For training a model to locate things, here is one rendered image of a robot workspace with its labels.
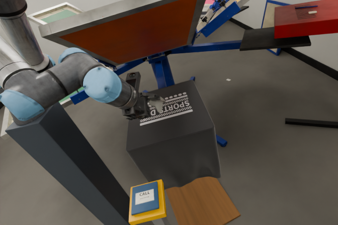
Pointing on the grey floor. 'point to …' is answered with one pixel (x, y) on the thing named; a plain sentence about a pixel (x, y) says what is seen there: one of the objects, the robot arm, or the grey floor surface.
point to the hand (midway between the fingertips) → (147, 103)
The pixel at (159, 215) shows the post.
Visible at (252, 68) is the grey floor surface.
